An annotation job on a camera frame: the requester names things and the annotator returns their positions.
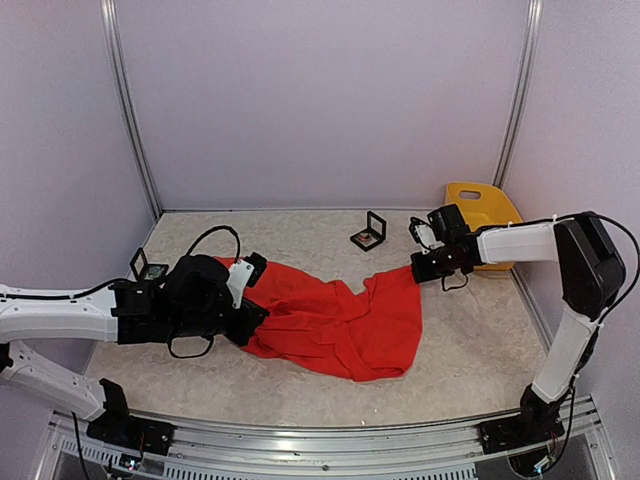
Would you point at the grey corner post right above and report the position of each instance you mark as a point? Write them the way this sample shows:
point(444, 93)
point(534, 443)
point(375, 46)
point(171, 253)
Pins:
point(523, 79)

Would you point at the grey aluminium front rail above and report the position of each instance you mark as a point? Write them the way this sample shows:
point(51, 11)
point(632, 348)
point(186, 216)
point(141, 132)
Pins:
point(216, 450)

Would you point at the black display box green brooch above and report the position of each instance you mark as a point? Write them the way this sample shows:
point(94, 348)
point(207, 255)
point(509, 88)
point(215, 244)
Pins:
point(144, 272)

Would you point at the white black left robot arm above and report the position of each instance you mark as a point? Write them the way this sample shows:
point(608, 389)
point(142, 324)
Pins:
point(200, 297)

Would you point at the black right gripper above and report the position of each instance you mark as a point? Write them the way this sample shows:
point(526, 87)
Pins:
point(420, 272)

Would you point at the red t-shirt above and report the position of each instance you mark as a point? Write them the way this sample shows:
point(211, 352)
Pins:
point(327, 328)

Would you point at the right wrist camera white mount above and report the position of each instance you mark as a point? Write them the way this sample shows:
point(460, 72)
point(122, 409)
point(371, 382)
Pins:
point(443, 226)

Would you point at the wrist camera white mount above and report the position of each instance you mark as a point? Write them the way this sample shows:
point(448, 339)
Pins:
point(244, 273)
point(443, 226)

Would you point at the black display box red brooch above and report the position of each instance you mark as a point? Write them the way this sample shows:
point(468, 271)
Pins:
point(373, 235)

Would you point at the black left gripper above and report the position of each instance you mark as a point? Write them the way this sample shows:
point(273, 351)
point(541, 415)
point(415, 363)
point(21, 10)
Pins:
point(251, 317)

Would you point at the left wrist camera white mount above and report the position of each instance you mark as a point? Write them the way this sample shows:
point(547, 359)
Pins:
point(244, 273)

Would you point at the yellow plastic basket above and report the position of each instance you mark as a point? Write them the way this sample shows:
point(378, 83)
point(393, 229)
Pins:
point(481, 204)

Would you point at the grey corner post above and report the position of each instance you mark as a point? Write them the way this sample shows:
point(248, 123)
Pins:
point(523, 79)
point(108, 10)

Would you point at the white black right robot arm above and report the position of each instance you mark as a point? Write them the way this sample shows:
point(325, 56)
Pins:
point(592, 274)

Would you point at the grey corner post left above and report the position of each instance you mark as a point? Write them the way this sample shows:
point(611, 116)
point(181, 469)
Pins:
point(108, 10)

